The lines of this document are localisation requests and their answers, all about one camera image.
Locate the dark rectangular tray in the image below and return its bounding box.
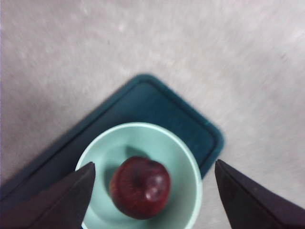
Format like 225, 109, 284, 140
0, 73, 224, 203

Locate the dark red plum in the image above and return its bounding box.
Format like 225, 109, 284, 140
109, 156, 171, 220

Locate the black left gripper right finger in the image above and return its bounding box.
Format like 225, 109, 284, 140
215, 159, 305, 229

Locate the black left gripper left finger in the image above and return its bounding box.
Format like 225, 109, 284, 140
0, 162, 96, 229

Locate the teal green bowl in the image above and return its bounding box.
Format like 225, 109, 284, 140
75, 122, 203, 229

